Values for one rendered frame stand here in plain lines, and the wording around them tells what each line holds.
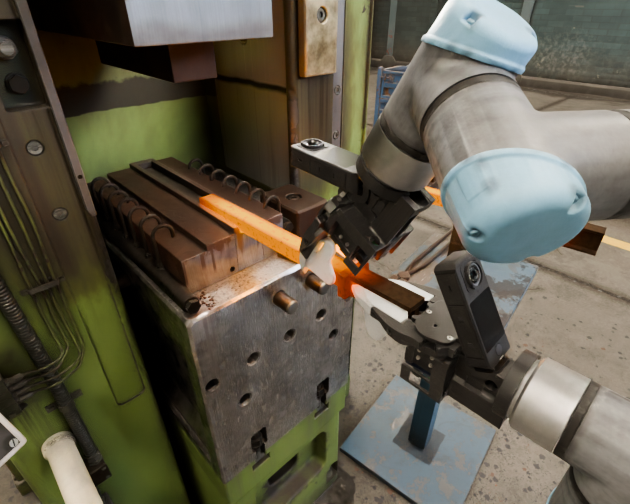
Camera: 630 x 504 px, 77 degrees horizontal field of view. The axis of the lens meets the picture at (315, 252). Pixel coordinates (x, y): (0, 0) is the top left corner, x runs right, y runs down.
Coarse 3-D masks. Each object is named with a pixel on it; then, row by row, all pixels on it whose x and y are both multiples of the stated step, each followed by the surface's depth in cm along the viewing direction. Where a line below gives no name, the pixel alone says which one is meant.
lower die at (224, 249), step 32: (160, 160) 95; (96, 192) 83; (128, 192) 82; (160, 192) 79; (224, 192) 79; (128, 224) 74; (192, 224) 68; (224, 224) 67; (160, 256) 67; (192, 256) 62; (224, 256) 66; (256, 256) 71; (192, 288) 64
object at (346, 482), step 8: (344, 472) 131; (344, 480) 128; (352, 480) 129; (336, 488) 126; (344, 488) 126; (352, 488) 127; (328, 496) 124; (336, 496) 124; (344, 496) 124; (352, 496) 125
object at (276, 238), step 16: (224, 208) 69; (240, 208) 68; (240, 224) 65; (256, 224) 63; (272, 224) 63; (272, 240) 60; (288, 240) 58; (288, 256) 58; (336, 256) 54; (336, 272) 51; (368, 272) 50; (368, 288) 48; (384, 288) 47; (400, 288) 47; (400, 304) 45; (416, 304) 44
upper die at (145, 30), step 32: (32, 0) 66; (64, 0) 55; (96, 0) 48; (128, 0) 43; (160, 0) 45; (192, 0) 47; (224, 0) 50; (256, 0) 53; (64, 32) 60; (96, 32) 51; (128, 32) 44; (160, 32) 46; (192, 32) 48; (224, 32) 51; (256, 32) 54
